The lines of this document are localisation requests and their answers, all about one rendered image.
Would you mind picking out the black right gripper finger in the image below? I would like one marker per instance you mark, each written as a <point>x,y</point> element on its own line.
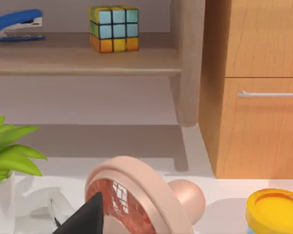
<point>92,217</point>

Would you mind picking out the green potted plant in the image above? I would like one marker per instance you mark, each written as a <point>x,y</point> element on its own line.
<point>7,151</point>

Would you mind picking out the pale wooden open shelf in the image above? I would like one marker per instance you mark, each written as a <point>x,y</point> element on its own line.
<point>127,63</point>

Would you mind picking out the yellow lidded tub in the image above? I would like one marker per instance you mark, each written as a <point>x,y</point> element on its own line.
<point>274,209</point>

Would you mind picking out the coloured puzzle cube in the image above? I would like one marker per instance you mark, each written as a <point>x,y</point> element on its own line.
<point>114,28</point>

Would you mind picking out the wooden drawer front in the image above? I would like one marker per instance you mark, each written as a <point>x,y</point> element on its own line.
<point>261,126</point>

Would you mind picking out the wooden cupboard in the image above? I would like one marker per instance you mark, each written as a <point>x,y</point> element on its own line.
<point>254,87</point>

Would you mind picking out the blue stapler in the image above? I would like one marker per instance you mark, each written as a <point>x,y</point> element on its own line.
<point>14,25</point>

